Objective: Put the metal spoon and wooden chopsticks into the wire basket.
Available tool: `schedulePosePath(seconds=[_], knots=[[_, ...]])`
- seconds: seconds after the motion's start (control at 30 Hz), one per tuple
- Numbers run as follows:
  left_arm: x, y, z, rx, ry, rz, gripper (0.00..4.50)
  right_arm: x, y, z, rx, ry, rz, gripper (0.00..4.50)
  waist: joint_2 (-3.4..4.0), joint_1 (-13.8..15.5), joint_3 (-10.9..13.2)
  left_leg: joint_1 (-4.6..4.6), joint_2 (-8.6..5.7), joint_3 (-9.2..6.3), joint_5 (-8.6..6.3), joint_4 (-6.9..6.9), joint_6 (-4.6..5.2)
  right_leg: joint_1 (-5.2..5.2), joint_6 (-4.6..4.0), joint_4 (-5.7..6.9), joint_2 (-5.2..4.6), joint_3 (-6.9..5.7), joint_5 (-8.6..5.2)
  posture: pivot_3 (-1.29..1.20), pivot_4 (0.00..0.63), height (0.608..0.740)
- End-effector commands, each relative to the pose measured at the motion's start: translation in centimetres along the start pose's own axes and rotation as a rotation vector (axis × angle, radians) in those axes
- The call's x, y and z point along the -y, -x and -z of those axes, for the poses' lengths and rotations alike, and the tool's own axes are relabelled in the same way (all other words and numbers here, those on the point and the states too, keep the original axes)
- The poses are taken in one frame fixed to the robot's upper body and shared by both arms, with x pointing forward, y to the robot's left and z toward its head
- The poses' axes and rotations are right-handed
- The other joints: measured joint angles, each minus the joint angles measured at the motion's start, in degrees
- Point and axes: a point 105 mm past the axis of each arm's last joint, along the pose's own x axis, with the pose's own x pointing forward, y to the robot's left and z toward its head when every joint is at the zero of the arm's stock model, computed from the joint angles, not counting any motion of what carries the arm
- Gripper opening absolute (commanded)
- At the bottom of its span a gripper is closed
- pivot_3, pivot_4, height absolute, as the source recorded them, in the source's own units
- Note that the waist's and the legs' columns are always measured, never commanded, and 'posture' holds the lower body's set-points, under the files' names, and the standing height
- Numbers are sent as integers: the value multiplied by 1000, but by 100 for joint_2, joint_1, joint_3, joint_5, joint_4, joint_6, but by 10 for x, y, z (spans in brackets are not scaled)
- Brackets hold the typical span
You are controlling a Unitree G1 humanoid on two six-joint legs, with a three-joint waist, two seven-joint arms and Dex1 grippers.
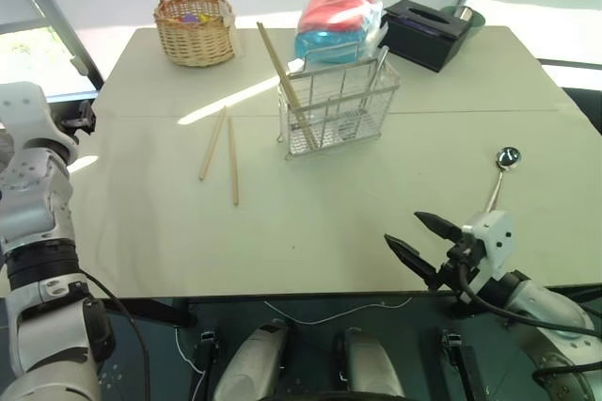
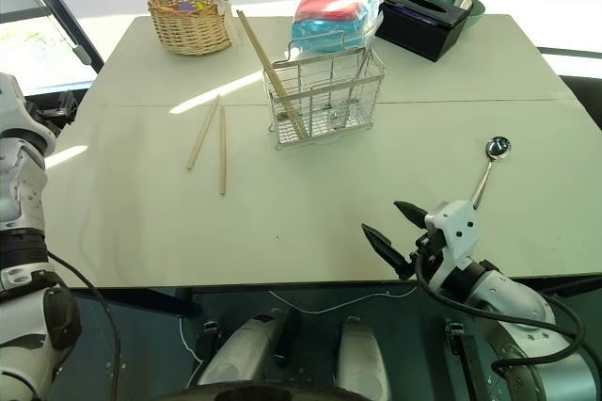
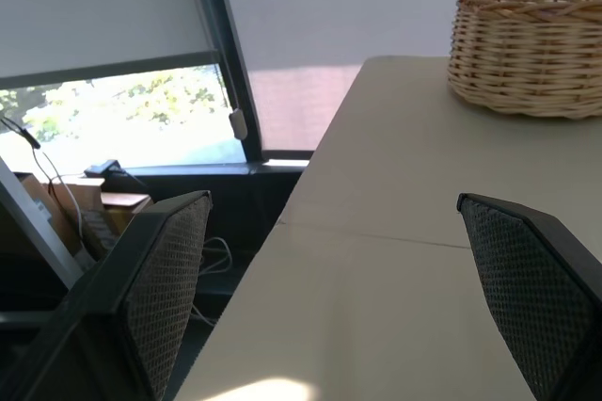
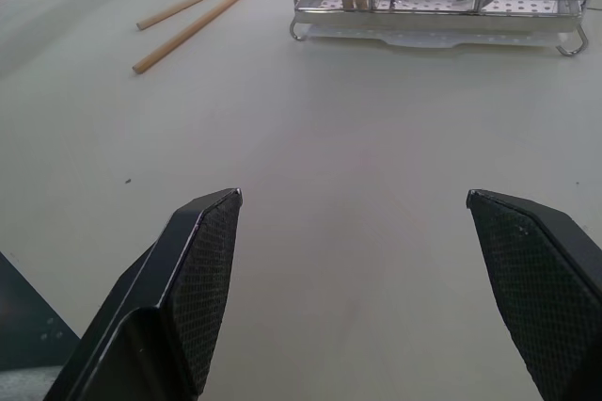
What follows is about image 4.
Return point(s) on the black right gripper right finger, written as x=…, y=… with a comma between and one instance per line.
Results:
x=541, y=278

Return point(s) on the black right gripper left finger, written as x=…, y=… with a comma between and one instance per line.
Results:
x=188, y=288

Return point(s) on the white plastic drip tray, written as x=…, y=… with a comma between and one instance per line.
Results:
x=423, y=41

